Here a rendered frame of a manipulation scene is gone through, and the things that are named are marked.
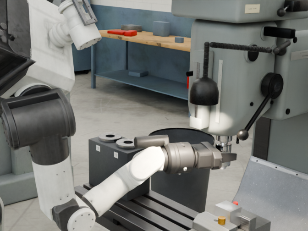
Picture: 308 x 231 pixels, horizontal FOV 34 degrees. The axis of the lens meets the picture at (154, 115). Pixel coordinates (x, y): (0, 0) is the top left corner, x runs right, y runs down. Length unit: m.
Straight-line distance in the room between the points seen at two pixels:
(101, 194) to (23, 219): 2.53
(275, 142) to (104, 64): 7.18
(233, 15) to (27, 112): 0.54
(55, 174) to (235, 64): 0.53
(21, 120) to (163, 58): 6.62
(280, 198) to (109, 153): 0.63
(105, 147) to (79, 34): 0.75
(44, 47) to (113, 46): 7.39
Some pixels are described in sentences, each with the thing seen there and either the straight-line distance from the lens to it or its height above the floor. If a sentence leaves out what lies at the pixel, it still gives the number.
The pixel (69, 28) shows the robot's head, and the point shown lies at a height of 1.61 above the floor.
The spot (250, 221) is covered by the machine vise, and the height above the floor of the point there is 1.04.
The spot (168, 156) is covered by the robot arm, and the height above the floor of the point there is 1.26.
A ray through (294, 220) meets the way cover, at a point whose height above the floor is 0.96.
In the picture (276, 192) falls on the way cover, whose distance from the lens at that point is 1.83.
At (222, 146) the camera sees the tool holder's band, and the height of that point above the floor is 1.27.
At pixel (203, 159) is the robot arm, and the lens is 1.43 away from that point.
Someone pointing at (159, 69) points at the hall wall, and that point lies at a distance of 7.79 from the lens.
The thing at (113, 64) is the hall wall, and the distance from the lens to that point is 8.66.
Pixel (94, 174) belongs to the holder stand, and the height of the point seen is 0.99.
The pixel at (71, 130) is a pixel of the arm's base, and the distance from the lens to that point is 1.16.
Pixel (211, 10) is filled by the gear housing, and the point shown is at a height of 1.66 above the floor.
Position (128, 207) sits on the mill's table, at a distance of 1.82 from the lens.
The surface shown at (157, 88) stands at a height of 0.23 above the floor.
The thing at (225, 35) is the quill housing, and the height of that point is 1.59.
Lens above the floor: 1.74
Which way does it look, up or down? 16 degrees down
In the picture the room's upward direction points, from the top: 2 degrees clockwise
